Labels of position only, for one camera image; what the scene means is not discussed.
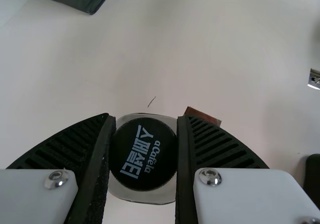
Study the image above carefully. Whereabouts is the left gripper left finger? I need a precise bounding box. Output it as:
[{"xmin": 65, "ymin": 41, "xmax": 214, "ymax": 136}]
[{"xmin": 0, "ymin": 112, "xmax": 118, "ymax": 224}]

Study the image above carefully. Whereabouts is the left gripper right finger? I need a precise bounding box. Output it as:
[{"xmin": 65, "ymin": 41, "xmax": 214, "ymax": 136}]
[{"xmin": 173, "ymin": 114, "xmax": 320, "ymax": 224}]

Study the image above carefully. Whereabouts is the dark coffee bottle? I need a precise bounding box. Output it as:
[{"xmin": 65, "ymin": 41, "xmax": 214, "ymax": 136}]
[{"xmin": 107, "ymin": 112, "xmax": 179, "ymax": 206}]

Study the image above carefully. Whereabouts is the black device with green light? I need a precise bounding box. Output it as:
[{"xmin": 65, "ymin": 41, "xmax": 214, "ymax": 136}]
[{"xmin": 303, "ymin": 153, "xmax": 320, "ymax": 202}]

